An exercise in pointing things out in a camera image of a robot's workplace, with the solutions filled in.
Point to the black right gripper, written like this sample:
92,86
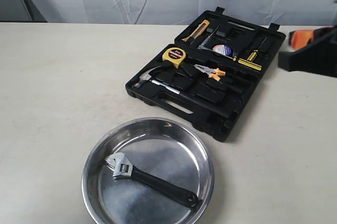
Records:
314,51

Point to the black plastic tool case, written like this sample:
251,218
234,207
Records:
210,106

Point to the adjustable wrench black handle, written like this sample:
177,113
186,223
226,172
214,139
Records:
121,167

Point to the yellow black screwdriver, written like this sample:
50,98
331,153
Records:
255,52
250,64

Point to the electrical tape roll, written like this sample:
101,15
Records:
224,50

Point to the small tester screwdriver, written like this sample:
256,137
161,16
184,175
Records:
202,46

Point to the orange utility knife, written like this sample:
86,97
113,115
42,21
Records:
197,32

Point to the yellow tape measure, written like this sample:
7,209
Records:
174,55

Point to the steel claw hammer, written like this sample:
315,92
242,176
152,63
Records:
146,77

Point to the round stainless steel tray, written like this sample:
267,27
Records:
160,147

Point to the orange handled pliers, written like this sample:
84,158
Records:
214,73

